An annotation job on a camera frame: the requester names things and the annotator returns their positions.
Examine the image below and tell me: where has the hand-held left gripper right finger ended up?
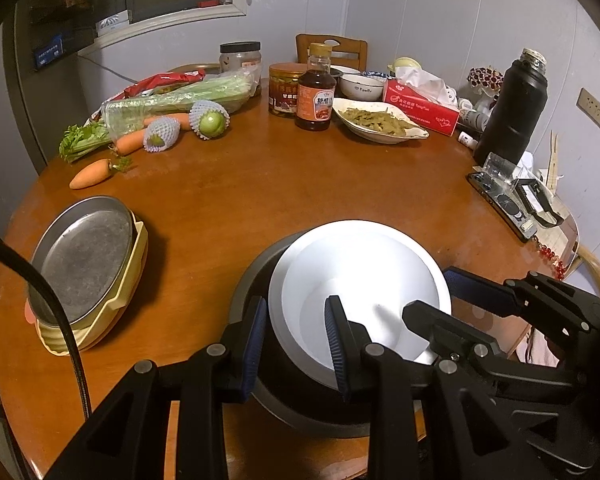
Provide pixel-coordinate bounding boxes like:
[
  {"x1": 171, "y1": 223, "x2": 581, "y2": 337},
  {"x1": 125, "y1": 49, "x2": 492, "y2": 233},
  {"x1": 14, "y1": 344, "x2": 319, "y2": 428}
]
[{"x1": 324, "y1": 295, "x2": 486, "y2": 480}]

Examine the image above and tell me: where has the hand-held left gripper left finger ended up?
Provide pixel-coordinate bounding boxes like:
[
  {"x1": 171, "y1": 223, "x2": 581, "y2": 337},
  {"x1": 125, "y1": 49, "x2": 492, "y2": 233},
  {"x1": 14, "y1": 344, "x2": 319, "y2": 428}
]
[{"x1": 45, "y1": 294, "x2": 268, "y2": 480}]

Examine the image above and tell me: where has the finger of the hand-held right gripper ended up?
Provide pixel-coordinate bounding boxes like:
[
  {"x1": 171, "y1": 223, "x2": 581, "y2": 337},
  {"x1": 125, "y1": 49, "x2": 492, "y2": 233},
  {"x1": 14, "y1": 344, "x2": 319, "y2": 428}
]
[
  {"x1": 442, "y1": 266, "x2": 600, "y2": 341},
  {"x1": 401, "y1": 299, "x2": 511, "y2": 362}
]

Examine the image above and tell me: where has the stainless steel bowl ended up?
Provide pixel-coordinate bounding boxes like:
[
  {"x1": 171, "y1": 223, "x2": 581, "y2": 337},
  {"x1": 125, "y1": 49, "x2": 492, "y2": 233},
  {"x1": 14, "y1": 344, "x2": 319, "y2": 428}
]
[{"x1": 227, "y1": 232, "x2": 433, "y2": 439}]

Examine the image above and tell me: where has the yellow shell-shaped plate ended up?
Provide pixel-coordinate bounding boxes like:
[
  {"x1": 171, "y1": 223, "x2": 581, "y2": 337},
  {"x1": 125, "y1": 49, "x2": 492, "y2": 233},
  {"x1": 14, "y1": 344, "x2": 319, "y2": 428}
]
[{"x1": 35, "y1": 220, "x2": 150, "y2": 358}]

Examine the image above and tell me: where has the round metal plate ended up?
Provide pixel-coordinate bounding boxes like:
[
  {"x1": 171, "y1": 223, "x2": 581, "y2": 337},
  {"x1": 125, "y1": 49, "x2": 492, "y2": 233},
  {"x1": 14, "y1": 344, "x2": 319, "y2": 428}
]
[{"x1": 27, "y1": 196, "x2": 137, "y2": 331}]

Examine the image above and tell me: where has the pink printed cloth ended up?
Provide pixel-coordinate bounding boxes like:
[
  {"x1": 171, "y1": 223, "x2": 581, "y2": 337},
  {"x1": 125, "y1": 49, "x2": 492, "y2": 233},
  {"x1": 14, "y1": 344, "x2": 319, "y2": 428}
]
[{"x1": 522, "y1": 330, "x2": 563, "y2": 367}]

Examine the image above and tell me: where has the black flat device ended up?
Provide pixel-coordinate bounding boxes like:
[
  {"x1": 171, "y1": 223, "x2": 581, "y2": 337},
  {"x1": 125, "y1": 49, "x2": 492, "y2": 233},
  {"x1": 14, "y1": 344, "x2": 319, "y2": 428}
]
[{"x1": 467, "y1": 152, "x2": 578, "y2": 242}]

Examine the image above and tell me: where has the white plastic bottle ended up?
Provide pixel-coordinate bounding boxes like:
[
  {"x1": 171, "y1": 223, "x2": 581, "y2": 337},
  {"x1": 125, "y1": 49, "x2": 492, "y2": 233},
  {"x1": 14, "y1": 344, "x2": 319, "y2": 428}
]
[{"x1": 459, "y1": 109, "x2": 492, "y2": 130}]

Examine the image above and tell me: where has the black thermos flask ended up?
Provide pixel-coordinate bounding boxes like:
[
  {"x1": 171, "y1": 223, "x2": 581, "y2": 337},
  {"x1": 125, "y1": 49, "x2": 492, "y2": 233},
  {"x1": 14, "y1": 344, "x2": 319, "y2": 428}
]
[{"x1": 474, "y1": 48, "x2": 548, "y2": 167}]

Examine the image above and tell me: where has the red tissue box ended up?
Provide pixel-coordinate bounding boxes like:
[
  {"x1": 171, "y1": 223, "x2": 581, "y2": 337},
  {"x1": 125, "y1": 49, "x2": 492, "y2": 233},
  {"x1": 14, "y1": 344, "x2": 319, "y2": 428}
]
[{"x1": 382, "y1": 66, "x2": 462, "y2": 137}]

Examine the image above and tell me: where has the white plate of green beans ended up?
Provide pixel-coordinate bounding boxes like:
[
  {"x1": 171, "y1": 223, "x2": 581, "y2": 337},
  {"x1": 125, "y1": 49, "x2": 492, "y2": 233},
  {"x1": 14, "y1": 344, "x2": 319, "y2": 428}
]
[{"x1": 332, "y1": 100, "x2": 431, "y2": 146}]

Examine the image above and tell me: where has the red bead flower ornament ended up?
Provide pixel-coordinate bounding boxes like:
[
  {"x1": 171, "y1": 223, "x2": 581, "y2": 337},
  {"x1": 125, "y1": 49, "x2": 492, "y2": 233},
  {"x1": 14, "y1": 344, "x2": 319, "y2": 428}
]
[{"x1": 467, "y1": 64, "x2": 503, "y2": 92}]

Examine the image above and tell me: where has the green fruit in foam net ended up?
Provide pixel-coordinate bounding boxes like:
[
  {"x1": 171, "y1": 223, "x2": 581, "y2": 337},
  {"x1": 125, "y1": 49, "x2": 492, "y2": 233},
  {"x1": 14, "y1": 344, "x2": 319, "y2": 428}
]
[
  {"x1": 144, "y1": 116, "x2": 182, "y2": 155},
  {"x1": 189, "y1": 100, "x2": 231, "y2": 140}
]

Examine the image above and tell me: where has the carrot with green stem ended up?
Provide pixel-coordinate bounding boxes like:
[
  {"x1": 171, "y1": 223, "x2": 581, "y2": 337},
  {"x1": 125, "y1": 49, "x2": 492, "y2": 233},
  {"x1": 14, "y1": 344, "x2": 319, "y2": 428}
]
[{"x1": 69, "y1": 158, "x2": 113, "y2": 190}]

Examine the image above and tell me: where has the pale yellow container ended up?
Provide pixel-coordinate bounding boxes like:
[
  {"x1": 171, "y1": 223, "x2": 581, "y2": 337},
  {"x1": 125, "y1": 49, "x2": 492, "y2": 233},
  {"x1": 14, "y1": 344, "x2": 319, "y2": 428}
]
[{"x1": 387, "y1": 57, "x2": 422, "y2": 75}]

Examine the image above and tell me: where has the dark vinegar bottle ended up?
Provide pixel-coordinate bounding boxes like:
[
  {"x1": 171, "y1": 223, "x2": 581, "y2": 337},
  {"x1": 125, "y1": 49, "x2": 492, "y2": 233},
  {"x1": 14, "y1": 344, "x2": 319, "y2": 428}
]
[{"x1": 295, "y1": 43, "x2": 337, "y2": 133}]

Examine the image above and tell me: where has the sauce jar with yellow lid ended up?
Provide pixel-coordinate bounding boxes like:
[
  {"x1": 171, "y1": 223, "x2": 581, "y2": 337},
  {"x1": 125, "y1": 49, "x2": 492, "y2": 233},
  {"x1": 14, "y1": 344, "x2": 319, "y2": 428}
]
[{"x1": 268, "y1": 62, "x2": 306, "y2": 117}]

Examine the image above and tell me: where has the celery in plastic bag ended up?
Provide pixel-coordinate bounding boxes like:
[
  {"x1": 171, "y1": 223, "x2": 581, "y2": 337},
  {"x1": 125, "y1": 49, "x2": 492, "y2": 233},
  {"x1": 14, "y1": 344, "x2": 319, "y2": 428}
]
[{"x1": 59, "y1": 71, "x2": 261, "y2": 163}]

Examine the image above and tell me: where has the wooden chair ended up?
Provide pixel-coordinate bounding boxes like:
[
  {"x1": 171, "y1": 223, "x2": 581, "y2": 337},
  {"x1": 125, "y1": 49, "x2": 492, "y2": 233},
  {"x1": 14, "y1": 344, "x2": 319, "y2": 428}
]
[{"x1": 295, "y1": 34, "x2": 368, "y2": 73}]

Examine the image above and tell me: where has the red snack bag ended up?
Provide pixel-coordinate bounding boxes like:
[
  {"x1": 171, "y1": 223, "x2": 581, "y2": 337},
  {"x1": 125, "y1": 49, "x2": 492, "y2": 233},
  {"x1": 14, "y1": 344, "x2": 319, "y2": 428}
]
[{"x1": 122, "y1": 71, "x2": 206, "y2": 101}]

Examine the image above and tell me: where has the glass jar with black lid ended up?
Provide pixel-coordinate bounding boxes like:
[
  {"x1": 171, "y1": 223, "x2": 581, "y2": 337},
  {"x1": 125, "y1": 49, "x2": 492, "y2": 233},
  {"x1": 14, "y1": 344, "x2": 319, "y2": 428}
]
[{"x1": 219, "y1": 41, "x2": 262, "y2": 96}]

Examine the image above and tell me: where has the grey refrigerator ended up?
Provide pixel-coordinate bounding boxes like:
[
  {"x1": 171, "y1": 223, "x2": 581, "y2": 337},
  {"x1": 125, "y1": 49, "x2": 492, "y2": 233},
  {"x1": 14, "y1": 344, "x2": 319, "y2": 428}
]
[{"x1": 0, "y1": 5, "x2": 88, "y2": 173}]

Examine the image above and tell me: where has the white box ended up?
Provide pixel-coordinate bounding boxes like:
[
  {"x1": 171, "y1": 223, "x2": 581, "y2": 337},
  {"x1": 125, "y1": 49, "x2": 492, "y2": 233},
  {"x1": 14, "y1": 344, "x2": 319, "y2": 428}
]
[{"x1": 96, "y1": 10, "x2": 132, "y2": 36}]

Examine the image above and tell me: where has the blue box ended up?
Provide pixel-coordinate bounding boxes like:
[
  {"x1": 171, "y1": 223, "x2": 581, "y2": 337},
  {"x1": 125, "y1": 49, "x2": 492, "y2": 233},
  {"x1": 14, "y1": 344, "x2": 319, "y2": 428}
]
[{"x1": 32, "y1": 34, "x2": 66, "y2": 70}]

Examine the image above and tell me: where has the red bead string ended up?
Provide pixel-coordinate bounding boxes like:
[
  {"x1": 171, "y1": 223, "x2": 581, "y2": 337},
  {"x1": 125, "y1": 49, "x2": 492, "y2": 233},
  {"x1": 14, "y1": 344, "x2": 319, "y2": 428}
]
[{"x1": 532, "y1": 239, "x2": 568, "y2": 281}]

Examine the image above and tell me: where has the black cable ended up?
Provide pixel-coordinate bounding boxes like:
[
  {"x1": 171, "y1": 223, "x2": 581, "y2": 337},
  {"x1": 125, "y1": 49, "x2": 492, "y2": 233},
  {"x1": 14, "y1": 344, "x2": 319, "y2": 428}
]
[{"x1": 0, "y1": 232, "x2": 92, "y2": 422}]

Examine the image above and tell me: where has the wall socket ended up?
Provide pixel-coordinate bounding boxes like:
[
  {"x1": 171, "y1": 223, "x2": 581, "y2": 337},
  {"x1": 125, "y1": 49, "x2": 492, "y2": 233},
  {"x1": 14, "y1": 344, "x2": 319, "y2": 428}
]
[{"x1": 577, "y1": 87, "x2": 600, "y2": 128}]

